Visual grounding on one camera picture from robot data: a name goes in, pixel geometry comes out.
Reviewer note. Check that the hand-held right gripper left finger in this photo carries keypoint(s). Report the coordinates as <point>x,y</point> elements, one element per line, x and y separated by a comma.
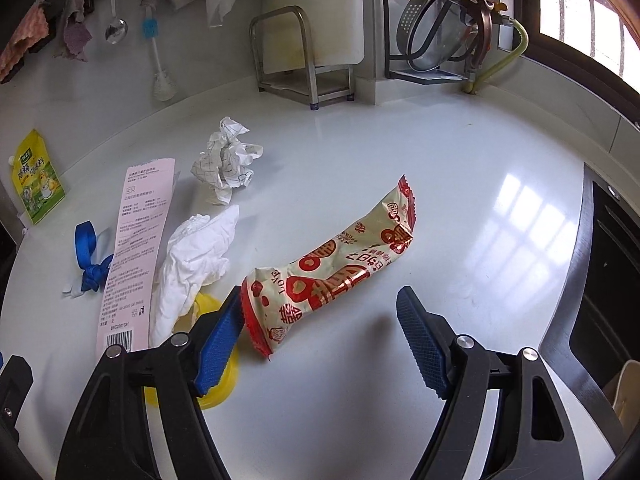
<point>220,345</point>

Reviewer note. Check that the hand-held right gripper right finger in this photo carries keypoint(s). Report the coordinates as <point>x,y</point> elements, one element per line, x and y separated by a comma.
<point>425,345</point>

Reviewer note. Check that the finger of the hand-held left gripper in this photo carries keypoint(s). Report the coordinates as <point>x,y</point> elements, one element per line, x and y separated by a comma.
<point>15,390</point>

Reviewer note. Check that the yellow plastic lid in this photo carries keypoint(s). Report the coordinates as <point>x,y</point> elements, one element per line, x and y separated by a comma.
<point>220,385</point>

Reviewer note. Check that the white tissue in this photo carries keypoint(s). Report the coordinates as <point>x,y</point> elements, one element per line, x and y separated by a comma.
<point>195,250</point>

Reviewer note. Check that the red and cream snack wrapper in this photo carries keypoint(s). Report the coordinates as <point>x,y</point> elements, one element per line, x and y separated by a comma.
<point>340,270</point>

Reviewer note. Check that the pink paper label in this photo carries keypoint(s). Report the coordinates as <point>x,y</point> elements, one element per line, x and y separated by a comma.
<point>135,240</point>

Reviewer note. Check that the blue ribbon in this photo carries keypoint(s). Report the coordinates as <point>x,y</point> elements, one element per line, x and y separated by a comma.
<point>85,245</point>

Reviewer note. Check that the white paper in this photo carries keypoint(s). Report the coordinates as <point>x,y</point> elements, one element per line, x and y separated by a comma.
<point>220,160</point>

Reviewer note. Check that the black kitchen sink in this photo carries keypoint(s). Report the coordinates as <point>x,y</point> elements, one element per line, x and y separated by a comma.
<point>615,270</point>

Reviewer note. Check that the beige plastic object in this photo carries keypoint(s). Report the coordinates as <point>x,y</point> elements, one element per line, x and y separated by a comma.
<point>625,395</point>

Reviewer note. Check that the yellow-green seasoning pouch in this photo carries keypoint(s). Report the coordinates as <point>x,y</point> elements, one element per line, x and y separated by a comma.
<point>37,185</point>

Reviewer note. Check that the black lid rack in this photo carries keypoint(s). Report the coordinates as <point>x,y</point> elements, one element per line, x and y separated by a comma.
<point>430,76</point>

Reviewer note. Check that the steel cutting board stand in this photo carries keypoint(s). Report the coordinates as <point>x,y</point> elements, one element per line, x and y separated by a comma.
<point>314,85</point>

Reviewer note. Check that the blue and white bottle brush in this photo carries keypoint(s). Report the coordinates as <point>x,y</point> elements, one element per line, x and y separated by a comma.
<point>150,27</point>

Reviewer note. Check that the steel ladle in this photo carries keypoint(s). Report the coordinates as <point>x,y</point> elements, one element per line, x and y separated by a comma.
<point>116,30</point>

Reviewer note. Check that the gas pipe valve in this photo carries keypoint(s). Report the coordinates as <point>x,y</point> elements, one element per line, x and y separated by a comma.
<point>506,21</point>

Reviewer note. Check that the grey and purple rag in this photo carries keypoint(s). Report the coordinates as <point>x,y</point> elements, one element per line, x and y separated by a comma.
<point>75,40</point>

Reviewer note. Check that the pink sponge cloth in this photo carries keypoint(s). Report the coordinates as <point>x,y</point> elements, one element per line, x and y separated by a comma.
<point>20,45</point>

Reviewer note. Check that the white cutting board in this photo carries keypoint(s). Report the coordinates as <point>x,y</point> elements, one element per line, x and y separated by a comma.
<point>320,0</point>

